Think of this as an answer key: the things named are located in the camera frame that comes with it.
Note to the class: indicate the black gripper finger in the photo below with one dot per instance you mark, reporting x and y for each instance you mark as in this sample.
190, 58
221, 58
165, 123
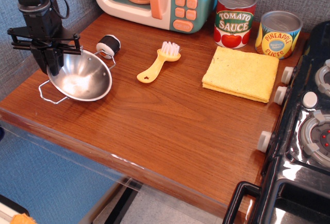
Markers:
54, 59
39, 57

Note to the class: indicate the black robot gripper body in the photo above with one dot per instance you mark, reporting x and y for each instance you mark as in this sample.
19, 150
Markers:
44, 29

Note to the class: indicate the steel pan with wire handles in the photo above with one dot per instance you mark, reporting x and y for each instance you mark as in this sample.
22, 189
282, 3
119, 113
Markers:
85, 77

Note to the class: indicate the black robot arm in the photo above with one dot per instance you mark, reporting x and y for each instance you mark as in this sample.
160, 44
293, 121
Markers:
44, 34

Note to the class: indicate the toy sushi roll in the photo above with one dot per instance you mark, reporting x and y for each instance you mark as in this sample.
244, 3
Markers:
109, 45

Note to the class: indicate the yellow toy dish brush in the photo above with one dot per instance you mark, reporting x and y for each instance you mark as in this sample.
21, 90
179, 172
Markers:
169, 52

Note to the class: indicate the teal toy microwave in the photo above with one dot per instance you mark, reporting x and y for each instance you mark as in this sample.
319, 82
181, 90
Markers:
157, 2

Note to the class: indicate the orange object at bottom left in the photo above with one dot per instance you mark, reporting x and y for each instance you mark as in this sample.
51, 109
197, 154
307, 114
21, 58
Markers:
22, 219

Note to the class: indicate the yellow folded cloth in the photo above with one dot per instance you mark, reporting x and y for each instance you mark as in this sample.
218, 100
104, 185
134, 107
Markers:
242, 74

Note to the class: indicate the tomato sauce can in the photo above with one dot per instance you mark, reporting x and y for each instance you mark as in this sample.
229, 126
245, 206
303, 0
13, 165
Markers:
233, 22

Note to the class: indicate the grey stove knob lower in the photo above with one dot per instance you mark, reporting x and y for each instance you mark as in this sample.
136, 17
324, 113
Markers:
263, 141

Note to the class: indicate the grey stove knob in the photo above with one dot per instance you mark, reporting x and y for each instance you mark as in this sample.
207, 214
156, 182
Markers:
263, 141
280, 95
286, 75

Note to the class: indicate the pineapple slices can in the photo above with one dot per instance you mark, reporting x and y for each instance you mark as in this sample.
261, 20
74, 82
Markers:
278, 34

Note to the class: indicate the grey stove knob middle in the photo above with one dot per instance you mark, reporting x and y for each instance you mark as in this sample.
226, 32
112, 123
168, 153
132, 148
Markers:
280, 95

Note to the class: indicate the grey stove knob upper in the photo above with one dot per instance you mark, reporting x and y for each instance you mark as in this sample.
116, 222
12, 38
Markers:
286, 75

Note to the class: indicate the white round stove button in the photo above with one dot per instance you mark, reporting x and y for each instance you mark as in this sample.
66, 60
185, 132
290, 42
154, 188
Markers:
310, 99

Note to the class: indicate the black toy stove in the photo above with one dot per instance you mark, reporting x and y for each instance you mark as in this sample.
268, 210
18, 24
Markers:
295, 173

